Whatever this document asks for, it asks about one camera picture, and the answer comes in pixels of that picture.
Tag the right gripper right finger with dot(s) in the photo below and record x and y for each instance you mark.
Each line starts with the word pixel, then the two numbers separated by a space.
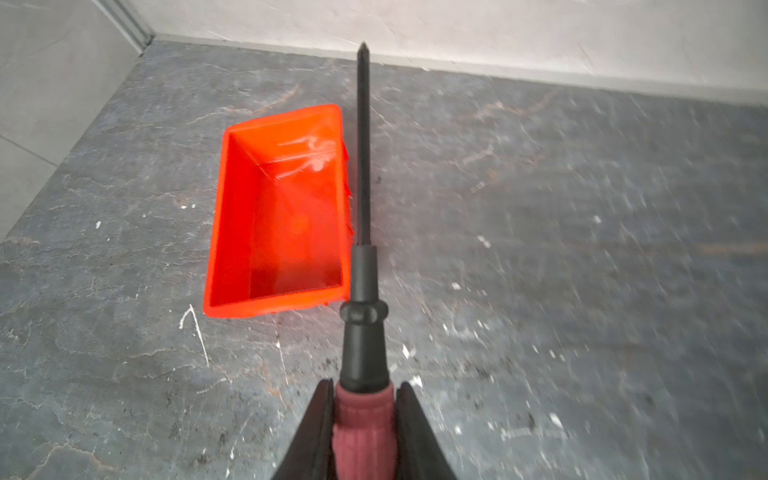
pixel 419 456

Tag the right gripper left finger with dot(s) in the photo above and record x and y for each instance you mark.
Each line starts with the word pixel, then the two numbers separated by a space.
pixel 310 453

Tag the red handled black screwdriver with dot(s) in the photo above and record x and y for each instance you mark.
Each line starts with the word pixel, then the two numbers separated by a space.
pixel 364 438

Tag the red plastic bin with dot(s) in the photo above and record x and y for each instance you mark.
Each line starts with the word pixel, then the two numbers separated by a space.
pixel 282 232

